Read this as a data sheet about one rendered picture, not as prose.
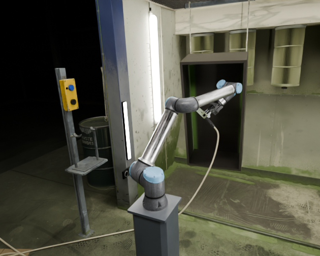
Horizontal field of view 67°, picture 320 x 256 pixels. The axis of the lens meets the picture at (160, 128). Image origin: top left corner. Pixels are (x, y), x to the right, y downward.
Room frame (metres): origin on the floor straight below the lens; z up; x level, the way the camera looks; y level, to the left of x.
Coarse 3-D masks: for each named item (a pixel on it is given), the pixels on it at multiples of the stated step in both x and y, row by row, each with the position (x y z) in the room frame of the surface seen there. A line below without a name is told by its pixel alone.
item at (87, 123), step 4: (88, 120) 3.34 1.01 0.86; (92, 120) 3.32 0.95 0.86; (96, 120) 3.33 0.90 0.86; (100, 120) 3.31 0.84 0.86; (104, 120) 3.30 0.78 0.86; (80, 124) 3.11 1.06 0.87; (84, 124) 3.13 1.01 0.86; (88, 124) 3.12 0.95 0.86; (92, 124) 3.11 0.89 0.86; (96, 124) 3.10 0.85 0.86; (100, 124) 3.09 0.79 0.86; (104, 124) 3.08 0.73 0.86; (108, 124) 3.07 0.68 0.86
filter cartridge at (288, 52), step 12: (300, 24) 3.00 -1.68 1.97; (276, 36) 3.18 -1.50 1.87; (288, 36) 3.04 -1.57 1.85; (300, 36) 3.03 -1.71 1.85; (276, 48) 3.17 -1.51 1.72; (288, 48) 3.06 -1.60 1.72; (300, 48) 3.04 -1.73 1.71; (276, 60) 3.13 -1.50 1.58; (288, 60) 3.05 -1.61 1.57; (300, 60) 3.04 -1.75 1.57; (276, 72) 3.11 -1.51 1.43; (288, 72) 3.04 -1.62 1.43; (300, 72) 3.07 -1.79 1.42; (276, 84) 3.09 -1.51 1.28; (288, 84) 3.00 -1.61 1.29
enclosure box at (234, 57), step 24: (192, 72) 2.71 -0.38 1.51; (216, 72) 2.61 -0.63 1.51; (240, 72) 2.52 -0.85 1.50; (192, 96) 2.77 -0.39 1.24; (240, 96) 2.57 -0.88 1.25; (192, 120) 2.82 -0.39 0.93; (216, 120) 2.72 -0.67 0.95; (240, 120) 2.62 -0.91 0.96; (192, 144) 2.81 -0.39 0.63; (240, 144) 2.31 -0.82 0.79; (216, 168) 2.47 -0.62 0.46; (240, 168) 2.37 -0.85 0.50
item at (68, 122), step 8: (56, 72) 2.05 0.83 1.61; (64, 72) 2.06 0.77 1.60; (64, 112) 2.04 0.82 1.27; (64, 120) 2.05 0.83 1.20; (72, 120) 2.07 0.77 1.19; (72, 128) 2.06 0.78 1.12; (72, 152) 2.03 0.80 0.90; (72, 160) 2.04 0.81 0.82; (80, 176) 2.06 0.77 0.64; (80, 184) 2.05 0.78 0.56; (80, 192) 2.04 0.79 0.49; (80, 200) 2.03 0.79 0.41; (80, 208) 2.04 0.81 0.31; (80, 216) 2.05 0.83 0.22; (88, 224) 2.07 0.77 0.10; (88, 232) 2.06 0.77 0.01
